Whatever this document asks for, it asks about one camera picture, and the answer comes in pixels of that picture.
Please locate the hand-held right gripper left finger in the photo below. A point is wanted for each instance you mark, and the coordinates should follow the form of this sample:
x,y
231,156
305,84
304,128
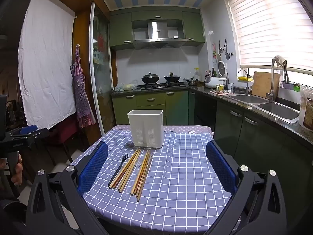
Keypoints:
x,y
94,166

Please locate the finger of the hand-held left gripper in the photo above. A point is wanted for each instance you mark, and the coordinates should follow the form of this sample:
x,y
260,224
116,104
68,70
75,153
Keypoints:
x,y
28,129

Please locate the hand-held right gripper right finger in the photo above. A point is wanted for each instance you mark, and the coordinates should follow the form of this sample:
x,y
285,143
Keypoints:
x,y
221,166

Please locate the black plastic fork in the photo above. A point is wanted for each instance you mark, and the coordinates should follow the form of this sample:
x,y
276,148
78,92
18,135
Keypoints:
x,y
119,169

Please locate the bundle of wooden chopsticks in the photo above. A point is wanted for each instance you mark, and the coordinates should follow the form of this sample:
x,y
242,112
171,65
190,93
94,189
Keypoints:
x,y
143,171

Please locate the white plastic utensil holder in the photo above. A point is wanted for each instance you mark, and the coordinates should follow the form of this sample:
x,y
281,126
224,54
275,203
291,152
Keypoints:
x,y
146,127

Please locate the person's left forearm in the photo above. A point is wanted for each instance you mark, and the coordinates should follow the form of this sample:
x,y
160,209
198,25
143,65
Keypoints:
x,y
9,208

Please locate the person's left hand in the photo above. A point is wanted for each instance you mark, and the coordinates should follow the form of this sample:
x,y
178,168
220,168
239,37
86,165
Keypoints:
x,y
17,172

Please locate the dark red chair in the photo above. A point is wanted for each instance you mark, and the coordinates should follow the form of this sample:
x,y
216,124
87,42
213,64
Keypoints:
x,y
66,132

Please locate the dark green sink cabinet unit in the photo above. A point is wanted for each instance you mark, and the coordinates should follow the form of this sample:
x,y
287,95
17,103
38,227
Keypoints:
x,y
256,146

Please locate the blue checked tablecloth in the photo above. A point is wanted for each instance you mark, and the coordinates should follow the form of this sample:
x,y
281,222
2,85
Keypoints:
x,y
176,176

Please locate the purple checked apron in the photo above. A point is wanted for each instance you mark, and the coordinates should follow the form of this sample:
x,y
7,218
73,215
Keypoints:
x,y
82,95

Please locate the pink dish cloth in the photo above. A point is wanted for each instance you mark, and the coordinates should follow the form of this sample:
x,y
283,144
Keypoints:
x,y
221,92

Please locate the dark granite countertop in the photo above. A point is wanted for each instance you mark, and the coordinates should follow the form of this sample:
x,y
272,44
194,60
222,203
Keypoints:
x,y
212,91

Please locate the white backdrop sheet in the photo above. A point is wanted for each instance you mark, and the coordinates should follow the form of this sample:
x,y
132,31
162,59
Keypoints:
x,y
46,53

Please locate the yellow mug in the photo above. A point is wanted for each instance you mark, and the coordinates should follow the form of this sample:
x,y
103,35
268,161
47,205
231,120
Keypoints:
x,y
219,87

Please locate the double steel sink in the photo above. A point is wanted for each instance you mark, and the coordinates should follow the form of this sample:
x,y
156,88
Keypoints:
x,y
278,110

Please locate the white mug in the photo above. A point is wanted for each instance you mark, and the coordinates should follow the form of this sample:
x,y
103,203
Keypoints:
x,y
230,86

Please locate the white rice cooker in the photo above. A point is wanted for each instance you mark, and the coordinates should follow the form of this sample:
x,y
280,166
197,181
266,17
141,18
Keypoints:
x,y
214,82

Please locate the green base cabinet unit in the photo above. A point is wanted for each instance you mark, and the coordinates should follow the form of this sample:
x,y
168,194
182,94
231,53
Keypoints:
x,y
151,102

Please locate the clear plastic bag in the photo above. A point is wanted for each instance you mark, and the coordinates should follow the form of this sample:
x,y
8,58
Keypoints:
x,y
127,87

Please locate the small steel faucet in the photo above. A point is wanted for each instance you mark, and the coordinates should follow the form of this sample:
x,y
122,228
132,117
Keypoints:
x,y
247,83

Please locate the sliding glass door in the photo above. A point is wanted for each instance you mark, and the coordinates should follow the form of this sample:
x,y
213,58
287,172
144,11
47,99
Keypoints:
x,y
102,78

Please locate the yellow sponge rack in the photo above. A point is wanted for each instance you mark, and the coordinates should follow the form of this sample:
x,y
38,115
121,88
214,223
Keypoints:
x,y
244,78

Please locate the wooden cutting board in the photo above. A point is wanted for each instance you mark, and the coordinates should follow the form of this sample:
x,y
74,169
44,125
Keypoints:
x,y
262,85

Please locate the dark sauce bottle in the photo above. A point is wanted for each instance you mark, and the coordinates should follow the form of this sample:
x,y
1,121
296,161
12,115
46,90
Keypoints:
x,y
214,73

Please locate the clear oil jug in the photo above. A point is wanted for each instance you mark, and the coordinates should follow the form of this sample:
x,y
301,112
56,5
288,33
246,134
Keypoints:
x,y
196,74

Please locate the tall steel faucet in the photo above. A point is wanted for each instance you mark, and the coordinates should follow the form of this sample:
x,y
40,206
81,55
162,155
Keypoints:
x,y
271,85

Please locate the white round-faced appliance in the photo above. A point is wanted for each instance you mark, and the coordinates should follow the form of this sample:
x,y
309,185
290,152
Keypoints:
x,y
222,68

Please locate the black gas stove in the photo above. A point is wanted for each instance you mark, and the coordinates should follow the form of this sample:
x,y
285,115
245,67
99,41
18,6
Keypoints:
x,y
161,85

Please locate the black lidded wok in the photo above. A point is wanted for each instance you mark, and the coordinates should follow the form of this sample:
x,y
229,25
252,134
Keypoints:
x,y
150,78
172,78

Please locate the clear bag of dry food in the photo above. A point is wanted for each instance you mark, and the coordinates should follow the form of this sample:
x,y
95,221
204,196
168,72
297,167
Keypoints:
x,y
307,110

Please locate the purple plastic container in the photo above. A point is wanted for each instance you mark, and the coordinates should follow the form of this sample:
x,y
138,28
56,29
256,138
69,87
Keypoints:
x,y
287,85

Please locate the green plastic container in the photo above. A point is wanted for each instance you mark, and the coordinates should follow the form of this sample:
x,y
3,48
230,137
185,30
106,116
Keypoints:
x,y
296,87

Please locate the black hanging spatula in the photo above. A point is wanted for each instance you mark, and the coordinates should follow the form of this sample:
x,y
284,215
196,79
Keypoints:
x,y
227,55

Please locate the pink hanging ornament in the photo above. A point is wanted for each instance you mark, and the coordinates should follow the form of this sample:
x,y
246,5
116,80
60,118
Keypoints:
x,y
214,52

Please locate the hanging steel ladle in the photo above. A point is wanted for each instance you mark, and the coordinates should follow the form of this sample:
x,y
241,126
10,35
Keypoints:
x,y
220,49

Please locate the beige rag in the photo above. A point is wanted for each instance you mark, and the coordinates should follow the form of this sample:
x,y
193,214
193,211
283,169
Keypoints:
x,y
278,60

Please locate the steel range hood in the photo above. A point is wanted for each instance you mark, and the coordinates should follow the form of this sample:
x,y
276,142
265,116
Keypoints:
x,y
157,33

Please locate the white window blind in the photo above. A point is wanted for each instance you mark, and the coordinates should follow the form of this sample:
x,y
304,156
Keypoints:
x,y
271,24

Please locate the green wall cabinet unit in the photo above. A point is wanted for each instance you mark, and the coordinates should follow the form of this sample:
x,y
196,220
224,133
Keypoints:
x,y
121,29

